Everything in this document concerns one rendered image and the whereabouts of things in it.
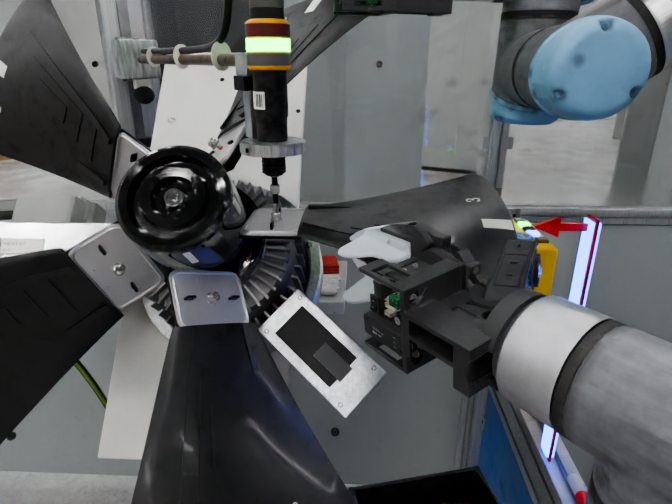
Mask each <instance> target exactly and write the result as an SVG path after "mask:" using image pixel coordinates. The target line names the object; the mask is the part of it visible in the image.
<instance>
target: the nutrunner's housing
mask: <svg viewBox="0 0 672 504"><path fill-rule="evenodd" d="M251 71H252V80H253V102H254V114H255V117H256V124H257V141H259V142H264V143H278V142H285V141H288V130H287V117H288V87H287V71H288V70H251ZM261 158H262V157H261ZM285 162H286V159H285V157H277V158H262V169H263V170H262V173H264V174H265V175H267V176H281V175H283V173H286V166H285V165H286V163H285Z"/></svg>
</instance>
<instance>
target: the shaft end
mask: <svg viewBox="0 0 672 504"><path fill-rule="evenodd" d="M183 199H184V194H183V192H182V190H180V189H179V188H171V189H168V190H167V191H166V192H165V193H164V196H163V201H164V203H165V204H166V205H167V206H169V207H176V206H178V205H180V204H181V203H182V201H183Z"/></svg>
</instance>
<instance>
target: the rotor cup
mask: <svg viewBox="0 0 672 504"><path fill-rule="evenodd" d="M171 188H179V189H180V190H182V192H183V194H184V199H183V201H182V203H181V204H180V205H178V206H176V207H169V206H167V205H166V204H165V203H164V201H163V196H164V193H165V192H166V191H167V190H168V189H171ZM234 197H235V199H236V201H237V203H238V204H239V206H240V208H241V214H240V215H239V213H238V211H237V210H236V208H235V206H234V204H233V200H234ZM256 209H258V208H257V206H256V204H255V203H254V201H253V200H252V199H251V198H250V197H249V196H248V195H247V194H246V193H245V192H243V191H242V190H240V189H239V188H237V187H235V185H234V183H233V181H232V179H231V177H230V176H229V174H228V172H227V170H226V169H225V167H224V166H223V165H222V163H221V162H220V161H219V160H217V159H216V158H215V157H214V156H212V155H211V154H209V153H208V152H206V151H204V150H202V149H199V148H196V147H192V146H185V145H175V146H167V147H163V148H160V149H157V150H154V151H152V152H150V153H148V154H146V155H145V156H143V157H142V158H140V159H139V160H138V161H136V162H135V163H134V164H133V165H132V166H131V167H130V168H129V169H128V171H127V172H126V173H125V175H124V176H123V178H122V180H121V182H120V184H119V186H118V189H117V193H116V198H115V212H116V217H117V220H118V223H119V225H120V227H121V229H122V231H123V232H124V234H125V235H126V237H127V238H128V239H129V240H130V241H131V242H132V243H134V244H135V245H136V246H137V247H139V248H140V249H141V250H143V251H144V252H145V253H146V254H148V255H149V256H150V257H151V258H152V260H153V261H154V262H155V263H156V265H157V266H158V267H159V268H160V270H161V271H162V272H163V273H164V275H165V276H166V273H165V272H166V271H167V270H168V271H173V270H177V269H179V270H201V271H223V272H233V273H236V274H237V276H238V277H239V279H240V283H241V282H242V281H244V280H245V279H246V278H247V277H248V276H249V275H250V274H251V273H252V271H253V270H254V269H255V267H256V266H257V264H258V263H259V261H260V259H261V256H262V254H263V251H264V246H265V239H239V234H240V230H241V228H242V227H243V225H244V224H245V222H246V221H247V220H248V218H249V217H250V215H251V214H252V213H253V211H254V210H256ZM187 252H190V253H191V254H192V255H193V256H194V257H195V258H196V259H197V260H198V261H199V262H196V263H193V264H192V263H191V262H190V261H189V260H188V259H187V258H186V257H185V256H184V255H183V254H184V253H187Z"/></svg>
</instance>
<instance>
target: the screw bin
mask: <svg viewBox="0 0 672 504"><path fill-rule="evenodd" d="M348 491H349V492H350V494H351V495H352V497H353V498H354V504H442V503H443V502H445V503H446V504H447V503H448V504H454V503H459V502H465V501H469V503H470V504H501V503H500V501H499V500H498V498H497V496H496V495H495V493H494V491H493V490H492V488H491V487H490V485H489V483H488V482H487V480H486V479H485V477H484V475H483V474H482V472H481V470H480V467H479V466H474V467H469V468H463V469H458V470H452V471H446V472H440V473H434V474H428V475H422V476H416V477H410V478H404V479H399V480H393V481H387V482H381V483H375V484H369V485H363V486H357V487H349V488H348Z"/></svg>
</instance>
